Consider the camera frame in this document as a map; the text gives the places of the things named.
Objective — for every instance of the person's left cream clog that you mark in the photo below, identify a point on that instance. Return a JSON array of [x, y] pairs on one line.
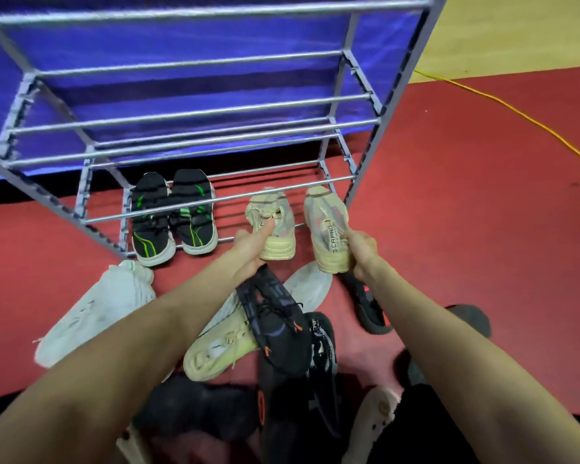
[[130, 446]]

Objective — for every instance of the person's right hand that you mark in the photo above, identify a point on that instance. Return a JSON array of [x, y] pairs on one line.
[[362, 251]]

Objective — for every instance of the black sneaker white pattern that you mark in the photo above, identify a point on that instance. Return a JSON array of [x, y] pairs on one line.
[[325, 362]]

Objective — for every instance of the person's right cream clog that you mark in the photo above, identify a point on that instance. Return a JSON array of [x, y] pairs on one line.
[[372, 420]]

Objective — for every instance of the grey metal shoe rack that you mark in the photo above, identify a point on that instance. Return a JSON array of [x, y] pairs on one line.
[[222, 11]]

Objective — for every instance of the person's left hand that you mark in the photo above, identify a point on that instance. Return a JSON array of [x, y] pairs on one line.
[[251, 251]]

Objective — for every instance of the person's cream clog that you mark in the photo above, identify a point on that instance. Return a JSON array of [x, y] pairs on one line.
[[372, 420], [130, 446]]

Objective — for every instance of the person's black trousers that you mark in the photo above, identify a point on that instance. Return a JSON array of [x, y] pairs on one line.
[[425, 430]]

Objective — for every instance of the pale yellow sneaker white sole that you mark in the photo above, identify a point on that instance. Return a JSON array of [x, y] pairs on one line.
[[224, 311], [212, 352]]

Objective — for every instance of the person's right forearm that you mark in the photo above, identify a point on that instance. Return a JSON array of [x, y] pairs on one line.
[[464, 372]]

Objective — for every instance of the plain white sneaker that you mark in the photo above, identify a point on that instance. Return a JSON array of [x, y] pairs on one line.
[[311, 285]]

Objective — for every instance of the black sneaker red patch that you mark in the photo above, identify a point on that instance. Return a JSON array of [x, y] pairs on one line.
[[367, 309], [280, 420]]

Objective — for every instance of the person's left forearm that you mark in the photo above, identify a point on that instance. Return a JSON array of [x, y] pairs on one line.
[[101, 372]]

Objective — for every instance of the beige sneaker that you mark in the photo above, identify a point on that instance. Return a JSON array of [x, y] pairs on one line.
[[280, 241], [326, 222]]

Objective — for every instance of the black sneaker green stripes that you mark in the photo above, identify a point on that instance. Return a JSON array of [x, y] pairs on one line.
[[152, 236], [195, 231]]

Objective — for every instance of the dark grey sneaker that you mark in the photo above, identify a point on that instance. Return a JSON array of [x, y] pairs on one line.
[[193, 410]]

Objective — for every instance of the blue tarp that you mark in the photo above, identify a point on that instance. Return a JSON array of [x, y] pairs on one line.
[[174, 38]]

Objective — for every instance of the black sneaker orange marks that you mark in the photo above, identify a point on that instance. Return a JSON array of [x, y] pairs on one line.
[[280, 333], [473, 318]]

